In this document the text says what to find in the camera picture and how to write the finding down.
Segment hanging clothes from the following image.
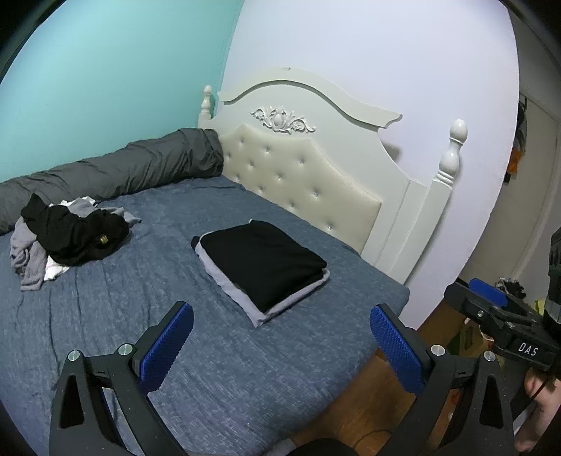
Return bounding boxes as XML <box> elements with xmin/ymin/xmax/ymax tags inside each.
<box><xmin>504</xmin><ymin>99</ymin><xmax>529</xmax><ymax>185</ymax></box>

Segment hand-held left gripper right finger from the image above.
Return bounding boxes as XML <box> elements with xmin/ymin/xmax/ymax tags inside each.
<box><xmin>369</xmin><ymin>303</ymin><xmax>515</xmax><ymax>456</ymax></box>

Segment black shirt with white trim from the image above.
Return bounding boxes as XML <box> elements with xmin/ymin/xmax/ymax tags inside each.
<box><xmin>199</xmin><ymin>220</ymin><xmax>329</xmax><ymax>314</ymax></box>

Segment blue bed blanket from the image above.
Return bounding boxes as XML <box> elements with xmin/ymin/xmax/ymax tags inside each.
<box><xmin>0</xmin><ymin>175</ymin><xmax>410</xmax><ymax>456</ymax></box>

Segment person's right hand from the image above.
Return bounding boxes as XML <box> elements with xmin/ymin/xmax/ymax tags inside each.
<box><xmin>516</xmin><ymin>367</ymin><xmax>561</xmax><ymax>453</ymax></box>

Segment white tufted bed headboard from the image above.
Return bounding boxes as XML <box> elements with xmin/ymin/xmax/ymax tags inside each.
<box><xmin>197</xmin><ymin>66</ymin><xmax>469</xmax><ymax>286</ymax></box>

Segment cardboard box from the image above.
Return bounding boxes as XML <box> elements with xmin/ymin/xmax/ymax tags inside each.
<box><xmin>456</xmin><ymin>318</ymin><xmax>496</xmax><ymax>360</ymax></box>

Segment dark grey rolled duvet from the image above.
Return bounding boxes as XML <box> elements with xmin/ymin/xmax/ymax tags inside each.
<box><xmin>0</xmin><ymin>127</ymin><xmax>225</xmax><ymax>235</ymax></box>

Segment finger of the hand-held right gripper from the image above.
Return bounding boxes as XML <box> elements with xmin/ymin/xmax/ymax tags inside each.
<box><xmin>444</xmin><ymin>278</ymin><xmax>511</xmax><ymax>323</ymax></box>

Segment black garment with yellow label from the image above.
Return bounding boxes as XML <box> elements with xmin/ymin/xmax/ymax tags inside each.
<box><xmin>20</xmin><ymin>193</ymin><xmax>131</xmax><ymax>267</ymax></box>

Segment dark clutter pile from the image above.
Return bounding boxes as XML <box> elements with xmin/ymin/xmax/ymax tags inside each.
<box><xmin>495</xmin><ymin>276</ymin><xmax>527</xmax><ymax>300</ymax></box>

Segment person's dark clothing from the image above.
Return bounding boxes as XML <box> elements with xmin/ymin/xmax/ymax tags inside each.
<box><xmin>280</xmin><ymin>436</ymin><xmax>356</xmax><ymax>456</ymax></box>

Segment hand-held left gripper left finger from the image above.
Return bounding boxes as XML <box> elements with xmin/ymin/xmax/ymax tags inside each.
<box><xmin>49</xmin><ymin>300</ymin><xmax>195</xmax><ymax>456</ymax></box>

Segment lavender shirt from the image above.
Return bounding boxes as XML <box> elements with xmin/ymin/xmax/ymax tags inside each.
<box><xmin>191</xmin><ymin>234</ymin><xmax>331</xmax><ymax>329</ymax></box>

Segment light grey garment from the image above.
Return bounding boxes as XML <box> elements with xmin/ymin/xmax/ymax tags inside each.
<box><xmin>9</xmin><ymin>197</ymin><xmax>143</xmax><ymax>291</ymax></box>

